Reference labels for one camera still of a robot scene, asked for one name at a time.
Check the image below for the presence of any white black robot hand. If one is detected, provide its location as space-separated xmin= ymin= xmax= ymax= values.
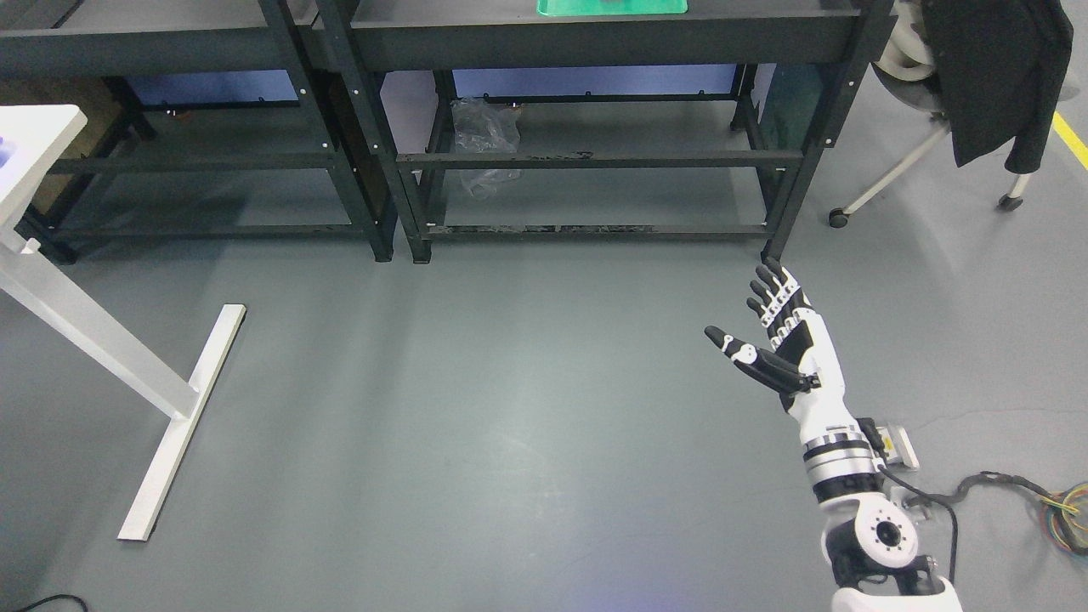
xmin=704 ymin=258 xmax=860 ymax=443

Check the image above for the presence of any black metal shelf left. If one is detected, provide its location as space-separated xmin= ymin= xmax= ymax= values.
xmin=3 ymin=1 xmax=396 ymax=264

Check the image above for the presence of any white table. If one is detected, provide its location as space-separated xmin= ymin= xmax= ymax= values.
xmin=1 ymin=105 xmax=247 ymax=542

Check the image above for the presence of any green plastic tray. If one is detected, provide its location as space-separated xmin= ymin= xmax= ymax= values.
xmin=535 ymin=0 xmax=689 ymax=17

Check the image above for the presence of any office chair with black jacket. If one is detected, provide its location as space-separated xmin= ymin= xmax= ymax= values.
xmin=828 ymin=1 xmax=1078 ymax=228

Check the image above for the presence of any colourful floor cable bundle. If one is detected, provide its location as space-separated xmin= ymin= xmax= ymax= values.
xmin=956 ymin=472 xmax=1088 ymax=562

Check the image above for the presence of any black metal shelf right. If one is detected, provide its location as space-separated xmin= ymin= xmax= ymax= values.
xmin=318 ymin=1 xmax=895 ymax=264

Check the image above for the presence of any clear plastic bag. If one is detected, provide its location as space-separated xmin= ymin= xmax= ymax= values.
xmin=450 ymin=98 xmax=522 ymax=199

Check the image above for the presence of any black metal shelf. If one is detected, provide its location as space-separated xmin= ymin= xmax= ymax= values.
xmin=3 ymin=1 xmax=396 ymax=264
xmin=318 ymin=1 xmax=895 ymax=264

